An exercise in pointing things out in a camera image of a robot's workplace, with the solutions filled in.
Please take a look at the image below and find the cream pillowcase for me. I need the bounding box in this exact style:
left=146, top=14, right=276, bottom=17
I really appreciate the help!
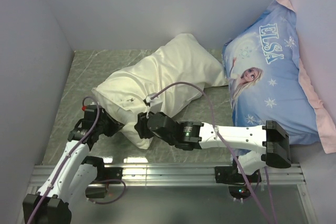
left=92, top=34, right=227, bottom=150

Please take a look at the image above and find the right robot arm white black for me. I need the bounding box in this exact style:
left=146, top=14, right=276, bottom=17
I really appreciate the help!
left=134, top=112, right=291, bottom=182

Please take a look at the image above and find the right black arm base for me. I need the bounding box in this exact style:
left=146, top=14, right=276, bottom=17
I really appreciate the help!
left=214, top=166, right=251, bottom=202

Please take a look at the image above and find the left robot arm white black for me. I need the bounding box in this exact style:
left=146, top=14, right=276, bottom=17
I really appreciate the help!
left=23, top=105, right=125, bottom=223

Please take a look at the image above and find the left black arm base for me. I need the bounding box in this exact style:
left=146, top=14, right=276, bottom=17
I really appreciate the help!
left=85, top=167, right=127, bottom=205

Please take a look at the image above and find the blue Elsa print pillow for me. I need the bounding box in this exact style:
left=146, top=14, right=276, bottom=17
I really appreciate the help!
left=222, top=0, right=335, bottom=154

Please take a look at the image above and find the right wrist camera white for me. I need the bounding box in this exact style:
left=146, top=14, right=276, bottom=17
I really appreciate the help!
left=143, top=93, right=163, bottom=113

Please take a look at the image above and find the aluminium mounting rail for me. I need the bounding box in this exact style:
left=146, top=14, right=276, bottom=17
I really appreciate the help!
left=27, top=163, right=313, bottom=223

